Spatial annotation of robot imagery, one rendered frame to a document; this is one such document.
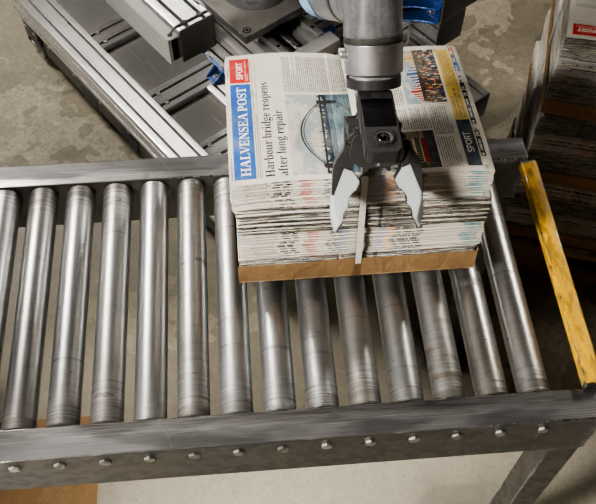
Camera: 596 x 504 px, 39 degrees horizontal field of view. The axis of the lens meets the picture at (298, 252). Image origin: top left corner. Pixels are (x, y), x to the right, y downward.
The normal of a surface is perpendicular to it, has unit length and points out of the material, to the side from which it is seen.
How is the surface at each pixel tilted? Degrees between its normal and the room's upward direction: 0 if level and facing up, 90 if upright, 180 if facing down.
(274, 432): 0
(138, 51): 0
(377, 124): 7
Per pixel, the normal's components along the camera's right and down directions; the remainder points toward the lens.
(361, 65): -0.49, 0.36
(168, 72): 0.00, -0.55
